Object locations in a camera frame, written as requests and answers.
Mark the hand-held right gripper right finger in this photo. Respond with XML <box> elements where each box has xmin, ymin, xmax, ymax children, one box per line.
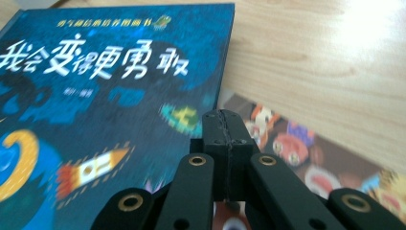
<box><xmin>220</xmin><ymin>109</ymin><xmax>260</xmax><ymax>203</ymax></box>

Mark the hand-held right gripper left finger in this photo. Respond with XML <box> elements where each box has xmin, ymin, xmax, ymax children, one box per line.
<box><xmin>190</xmin><ymin>109</ymin><xmax>230</xmax><ymax>203</ymax></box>

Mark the light blue animals picture book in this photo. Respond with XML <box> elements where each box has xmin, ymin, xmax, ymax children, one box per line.
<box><xmin>212</xmin><ymin>92</ymin><xmax>406</xmax><ymax>230</ymax></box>

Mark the dark blue monster picture book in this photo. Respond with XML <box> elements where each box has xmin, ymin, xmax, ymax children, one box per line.
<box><xmin>0</xmin><ymin>3</ymin><xmax>236</xmax><ymax>230</ymax></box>

